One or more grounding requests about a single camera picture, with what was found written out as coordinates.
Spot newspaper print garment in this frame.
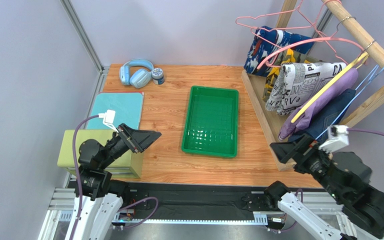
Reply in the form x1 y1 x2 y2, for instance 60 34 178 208
265 62 347 116

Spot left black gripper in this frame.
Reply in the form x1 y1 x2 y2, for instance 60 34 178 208
99 122 162 169

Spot green plastic tray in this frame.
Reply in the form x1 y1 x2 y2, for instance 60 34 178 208
181 85 239 158

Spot yellow clothes hanger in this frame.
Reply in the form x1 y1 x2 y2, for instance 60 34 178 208
290 51 370 123

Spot thin pink wire hanger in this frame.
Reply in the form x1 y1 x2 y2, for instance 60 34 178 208
235 0 342 38

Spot wooden clothes rack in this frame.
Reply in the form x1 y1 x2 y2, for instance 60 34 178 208
240 0 384 172

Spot dark blue denim garment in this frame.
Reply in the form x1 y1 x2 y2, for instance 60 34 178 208
287 88 356 143

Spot yellow camouflage garment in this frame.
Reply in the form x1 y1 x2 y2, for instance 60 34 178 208
262 48 319 102

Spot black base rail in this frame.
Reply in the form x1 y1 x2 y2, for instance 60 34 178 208
66 179 323 222

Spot olive green box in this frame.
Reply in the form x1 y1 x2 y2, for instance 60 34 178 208
57 129 144 179

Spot light blue headphones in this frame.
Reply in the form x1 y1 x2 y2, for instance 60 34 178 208
119 59 154 89

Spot small blue white jar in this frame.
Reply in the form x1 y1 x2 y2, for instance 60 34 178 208
150 68 165 85

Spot blue white patterned garment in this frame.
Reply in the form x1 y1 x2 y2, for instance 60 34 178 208
243 25 310 77

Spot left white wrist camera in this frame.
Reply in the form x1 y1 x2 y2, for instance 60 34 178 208
98 109 116 127

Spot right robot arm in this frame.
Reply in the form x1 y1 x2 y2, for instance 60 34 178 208
263 134 384 240

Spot blue wire hanger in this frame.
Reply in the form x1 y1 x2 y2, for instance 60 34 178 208
315 49 384 141

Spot purple trousers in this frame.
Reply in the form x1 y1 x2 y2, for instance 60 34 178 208
278 68 359 141

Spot thick pink hanger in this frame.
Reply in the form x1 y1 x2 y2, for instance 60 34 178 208
256 37 364 70

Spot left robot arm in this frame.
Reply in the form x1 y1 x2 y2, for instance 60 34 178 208
66 123 162 240

